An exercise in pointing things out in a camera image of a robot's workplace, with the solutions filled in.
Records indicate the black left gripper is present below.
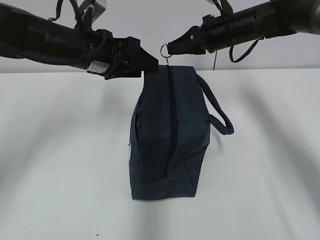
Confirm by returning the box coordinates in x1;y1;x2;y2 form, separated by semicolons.
84;29;159;80

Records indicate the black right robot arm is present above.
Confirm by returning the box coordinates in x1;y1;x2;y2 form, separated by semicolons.
167;0;320;55

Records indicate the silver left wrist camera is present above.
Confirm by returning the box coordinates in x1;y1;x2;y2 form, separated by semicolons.
81;0;107;16

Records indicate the silver zipper pull ring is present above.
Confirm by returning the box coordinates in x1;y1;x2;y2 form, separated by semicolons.
159;43;174;66

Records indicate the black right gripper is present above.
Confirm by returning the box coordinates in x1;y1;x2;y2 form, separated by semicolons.
167;15;233;55

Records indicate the dark navy lunch bag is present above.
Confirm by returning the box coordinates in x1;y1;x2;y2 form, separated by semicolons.
129;65;234;201

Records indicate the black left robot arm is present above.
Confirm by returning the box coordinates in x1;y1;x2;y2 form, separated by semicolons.
0;0;159;80

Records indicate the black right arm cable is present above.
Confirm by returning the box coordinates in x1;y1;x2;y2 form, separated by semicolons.
229;37;265;64

